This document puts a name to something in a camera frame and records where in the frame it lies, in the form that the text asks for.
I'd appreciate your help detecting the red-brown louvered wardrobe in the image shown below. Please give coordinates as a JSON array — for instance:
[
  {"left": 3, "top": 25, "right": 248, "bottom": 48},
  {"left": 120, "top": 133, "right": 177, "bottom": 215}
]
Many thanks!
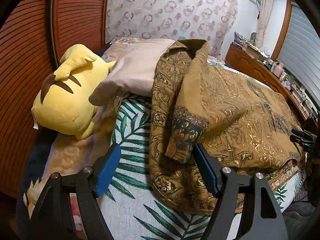
[{"left": 1, "top": 0, "right": 107, "bottom": 198}]

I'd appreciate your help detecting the palm leaf print cloth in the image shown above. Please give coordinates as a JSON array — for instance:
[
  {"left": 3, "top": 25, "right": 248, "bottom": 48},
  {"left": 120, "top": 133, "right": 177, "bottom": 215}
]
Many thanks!
[{"left": 96, "top": 93, "right": 304, "bottom": 240}]

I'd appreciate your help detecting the yellow plush toy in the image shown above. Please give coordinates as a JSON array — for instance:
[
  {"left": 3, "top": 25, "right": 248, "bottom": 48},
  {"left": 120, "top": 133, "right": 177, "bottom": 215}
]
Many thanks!
[{"left": 31, "top": 44, "right": 114, "bottom": 140}]

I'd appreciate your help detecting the golden brown patterned shirt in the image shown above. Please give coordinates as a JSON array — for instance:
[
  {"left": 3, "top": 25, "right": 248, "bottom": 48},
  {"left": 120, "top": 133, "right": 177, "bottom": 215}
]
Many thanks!
[{"left": 149, "top": 39, "right": 305, "bottom": 215}]

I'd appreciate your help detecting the pink bottle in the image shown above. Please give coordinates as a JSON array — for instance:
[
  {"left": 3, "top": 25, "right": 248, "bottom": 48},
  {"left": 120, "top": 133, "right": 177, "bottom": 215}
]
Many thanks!
[{"left": 273, "top": 62, "right": 284, "bottom": 78}]

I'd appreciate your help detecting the pink ring-pattern wall curtain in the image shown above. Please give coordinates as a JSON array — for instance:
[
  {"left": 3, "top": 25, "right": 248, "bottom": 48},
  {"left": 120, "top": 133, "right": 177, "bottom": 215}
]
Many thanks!
[{"left": 106, "top": 0, "right": 238, "bottom": 57}]

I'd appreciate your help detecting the floral bedspread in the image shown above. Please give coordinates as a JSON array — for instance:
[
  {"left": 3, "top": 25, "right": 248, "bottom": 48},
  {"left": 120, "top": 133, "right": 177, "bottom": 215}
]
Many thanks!
[{"left": 22, "top": 36, "right": 151, "bottom": 230}]

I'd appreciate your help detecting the beige pillow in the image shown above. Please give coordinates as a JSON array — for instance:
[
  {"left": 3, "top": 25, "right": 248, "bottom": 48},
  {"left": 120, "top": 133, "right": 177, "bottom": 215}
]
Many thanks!
[{"left": 89, "top": 38, "right": 175, "bottom": 106}]

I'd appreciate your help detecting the grey window roller blind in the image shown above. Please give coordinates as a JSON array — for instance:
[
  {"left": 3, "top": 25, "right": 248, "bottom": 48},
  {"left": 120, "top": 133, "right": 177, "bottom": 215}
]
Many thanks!
[{"left": 278, "top": 3, "right": 320, "bottom": 104}]

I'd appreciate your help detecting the beige tied window curtain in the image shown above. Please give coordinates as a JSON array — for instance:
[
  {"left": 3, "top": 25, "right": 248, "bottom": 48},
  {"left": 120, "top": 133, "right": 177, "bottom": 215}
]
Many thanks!
[{"left": 255, "top": 0, "right": 274, "bottom": 48}]

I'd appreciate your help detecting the brown wooden sideboard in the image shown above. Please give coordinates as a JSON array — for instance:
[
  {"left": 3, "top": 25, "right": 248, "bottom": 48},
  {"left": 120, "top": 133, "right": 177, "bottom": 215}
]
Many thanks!
[{"left": 225, "top": 44, "right": 316, "bottom": 125}]

